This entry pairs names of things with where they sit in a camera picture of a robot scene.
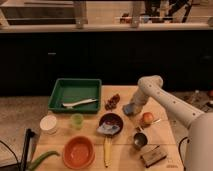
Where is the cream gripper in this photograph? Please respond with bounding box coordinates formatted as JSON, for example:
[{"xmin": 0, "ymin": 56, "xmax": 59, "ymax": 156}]
[{"xmin": 130, "ymin": 89, "xmax": 149, "ymax": 114}]

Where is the blue sponge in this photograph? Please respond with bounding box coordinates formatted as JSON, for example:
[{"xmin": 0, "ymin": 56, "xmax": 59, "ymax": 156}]
[{"xmin": 122, "ymin": 103, "xmax": 136, "ymax": 116}]

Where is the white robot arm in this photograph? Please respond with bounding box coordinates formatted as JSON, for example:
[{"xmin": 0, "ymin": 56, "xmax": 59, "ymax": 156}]
[{"xmin": 130, "ymin": 75, "xmax": 213, "ymax": 171}]

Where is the dark red bowl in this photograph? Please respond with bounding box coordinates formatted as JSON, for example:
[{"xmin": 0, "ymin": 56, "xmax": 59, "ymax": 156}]
[{"xmin": 98, "ymin": 113, "xmax": 123, "ymax": 136}]

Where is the blue cloth in bowl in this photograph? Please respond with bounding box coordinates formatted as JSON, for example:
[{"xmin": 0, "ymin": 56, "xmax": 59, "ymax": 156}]
[{"xmin": 97, "ymin": 123, "xmax": 120, "ymax": 135}]

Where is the orange red bowl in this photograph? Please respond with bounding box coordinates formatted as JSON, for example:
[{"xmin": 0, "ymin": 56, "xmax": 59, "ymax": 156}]
[{"xmin": 62, "ymin": 136, "xmax": 95, "ymax": 170}]

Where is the red apple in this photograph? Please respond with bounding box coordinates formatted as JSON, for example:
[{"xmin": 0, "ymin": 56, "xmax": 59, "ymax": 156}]
[{"xmin": 142, "ymin": 112, "xmax": 154, "ymax": 125}]

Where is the metal measuring cup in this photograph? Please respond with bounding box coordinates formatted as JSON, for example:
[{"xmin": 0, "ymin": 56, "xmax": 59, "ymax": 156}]
[{"xmin": 133, "ymin": 127, "xmax": 148, "ymax": 149}]

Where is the yellow banana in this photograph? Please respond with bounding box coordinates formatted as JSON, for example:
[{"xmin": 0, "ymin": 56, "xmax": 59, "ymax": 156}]
[{"xmin": 104, "ymin": 137, "xmax": 112, "ymax": 168}]

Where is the brown wooden block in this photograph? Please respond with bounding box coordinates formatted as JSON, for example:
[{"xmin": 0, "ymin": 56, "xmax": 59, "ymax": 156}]
[{"xmin": 140, "ymin": 146, "xmax": 167, "ymax": 168}]

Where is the green plastic cup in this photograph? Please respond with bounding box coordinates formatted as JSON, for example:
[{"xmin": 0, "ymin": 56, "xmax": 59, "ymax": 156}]
[{"xmin": 71, "ymin": 114, "xmax": 84, "ymax": 130}]

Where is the white plastic utensil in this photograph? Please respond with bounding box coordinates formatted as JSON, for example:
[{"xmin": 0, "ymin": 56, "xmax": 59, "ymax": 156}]
[{"xmin": 62, "ymin": 98, "xmax": 98, "ymax": 108}]

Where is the green plastic tray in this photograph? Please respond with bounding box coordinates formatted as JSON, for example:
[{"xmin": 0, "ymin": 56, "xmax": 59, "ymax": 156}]
[{"xmin": 48, "ymin": 78, "xmax": 102, "ymax": 114}]

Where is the white round container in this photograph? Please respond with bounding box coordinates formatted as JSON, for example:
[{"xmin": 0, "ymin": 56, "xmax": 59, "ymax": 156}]
[{"xmin": 40, "ymin": 115, "xmax": 57, "ymax": 134}]

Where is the black cable right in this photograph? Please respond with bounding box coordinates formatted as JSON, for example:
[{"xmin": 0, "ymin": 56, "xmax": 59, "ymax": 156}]
[{"xmin": 178, "ymin": 136, "xmax": 190, "ymax": 161}]

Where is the black stand post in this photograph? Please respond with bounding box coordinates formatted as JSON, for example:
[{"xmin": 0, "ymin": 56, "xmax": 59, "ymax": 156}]
[{"xmin": 20, "ymin": 128, "xmax": 35, "ymax": 171}]

